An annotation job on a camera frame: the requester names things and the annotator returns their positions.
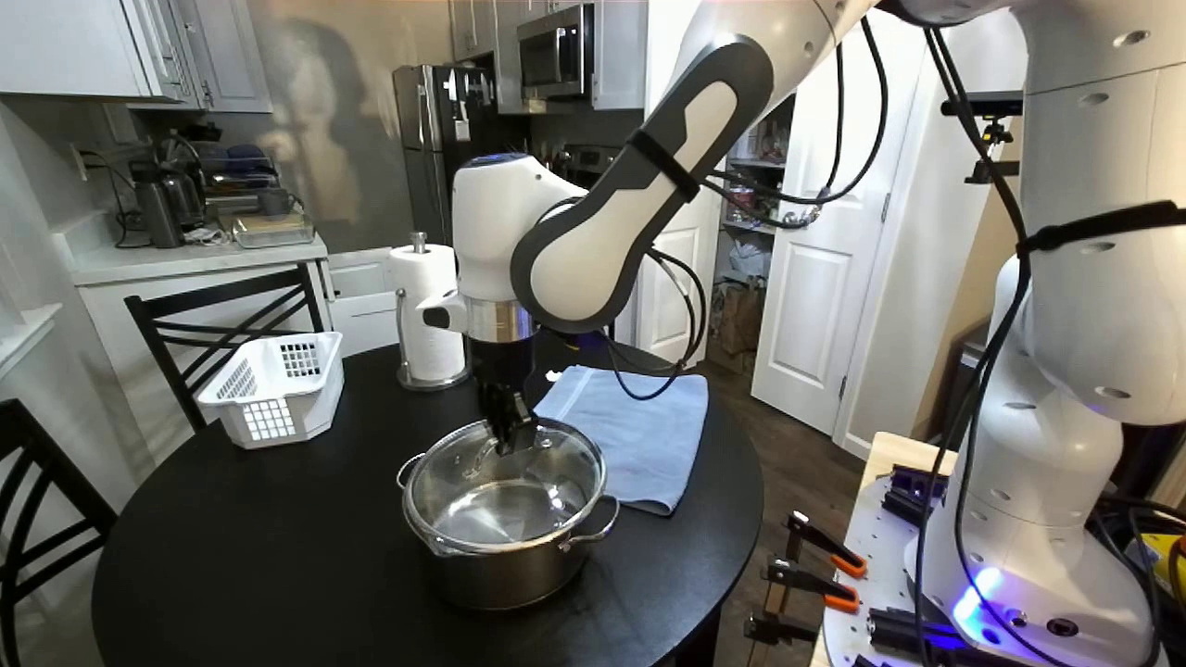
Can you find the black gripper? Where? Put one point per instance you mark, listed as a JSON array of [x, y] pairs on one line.
[[507, 391]]

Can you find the black refrigerator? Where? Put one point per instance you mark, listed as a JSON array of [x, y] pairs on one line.
[[446, 115]]

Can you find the black chair at left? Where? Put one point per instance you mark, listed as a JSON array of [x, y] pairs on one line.
[[48, 517]]

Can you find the black chair behind table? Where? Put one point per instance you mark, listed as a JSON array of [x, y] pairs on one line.
[[189, 334]]

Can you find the paper towel roll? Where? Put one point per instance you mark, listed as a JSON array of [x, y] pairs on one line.
[[433, 355]]

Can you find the light blue towel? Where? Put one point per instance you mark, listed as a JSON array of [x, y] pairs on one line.
[[641, 425]]

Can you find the coffee maker appliance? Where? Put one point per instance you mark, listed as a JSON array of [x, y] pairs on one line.
[[168, 181]]

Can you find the stainless steel pot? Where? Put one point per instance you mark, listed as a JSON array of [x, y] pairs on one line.
[[519, 579]]

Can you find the microwave oven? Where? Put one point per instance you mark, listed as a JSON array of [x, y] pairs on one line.
[[552, 54]]

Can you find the orange handled clamp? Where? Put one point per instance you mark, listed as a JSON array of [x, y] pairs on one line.
[[832, 595], [801, 530]]

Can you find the glass pot lid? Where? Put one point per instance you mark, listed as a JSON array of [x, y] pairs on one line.
[[473, 497]]

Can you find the white door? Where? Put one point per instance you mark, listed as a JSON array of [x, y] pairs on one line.
[[839, 173]]

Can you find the white plastic basket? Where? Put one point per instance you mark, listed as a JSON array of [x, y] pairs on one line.
[[277, 391]]

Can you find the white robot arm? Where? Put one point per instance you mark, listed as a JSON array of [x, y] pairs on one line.
[[1089, 313]]

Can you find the robot base platform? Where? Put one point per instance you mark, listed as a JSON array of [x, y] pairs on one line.
[[892, 579]]

